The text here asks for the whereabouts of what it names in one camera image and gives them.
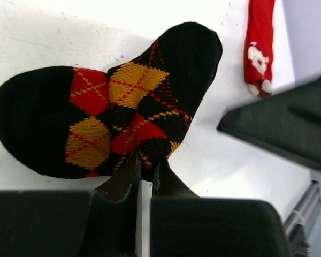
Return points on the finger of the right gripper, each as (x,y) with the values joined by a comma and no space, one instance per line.
(287,124)

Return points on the aluminium front rail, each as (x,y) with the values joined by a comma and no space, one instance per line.
(301,220)

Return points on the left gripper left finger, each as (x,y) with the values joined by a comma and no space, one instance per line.
(120,196)

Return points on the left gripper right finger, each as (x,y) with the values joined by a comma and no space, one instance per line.
(166,184)

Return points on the red christmas sock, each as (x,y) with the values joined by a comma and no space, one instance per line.
(258,48)

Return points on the red orange argyle sock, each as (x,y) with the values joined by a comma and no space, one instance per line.
(71,123)

